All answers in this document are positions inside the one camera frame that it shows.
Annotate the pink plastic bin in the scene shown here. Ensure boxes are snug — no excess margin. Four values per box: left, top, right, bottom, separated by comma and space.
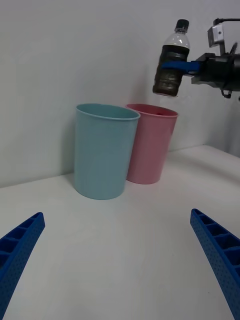
124, 103, 180, 186

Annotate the pale blue plastic bin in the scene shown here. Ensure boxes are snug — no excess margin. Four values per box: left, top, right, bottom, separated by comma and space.
73, 103, 142, 201

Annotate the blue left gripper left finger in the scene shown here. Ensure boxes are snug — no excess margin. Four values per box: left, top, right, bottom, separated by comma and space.
0, 211, 46, 320

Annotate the dark bottle with black cap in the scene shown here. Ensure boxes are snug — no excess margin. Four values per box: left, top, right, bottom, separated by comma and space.
152, 18, 192, 98

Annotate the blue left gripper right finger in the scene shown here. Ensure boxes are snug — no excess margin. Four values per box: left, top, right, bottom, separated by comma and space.
189, 208, 240, 320

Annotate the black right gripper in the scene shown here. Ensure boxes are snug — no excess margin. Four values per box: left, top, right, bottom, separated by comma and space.
160, 52, 237, 89

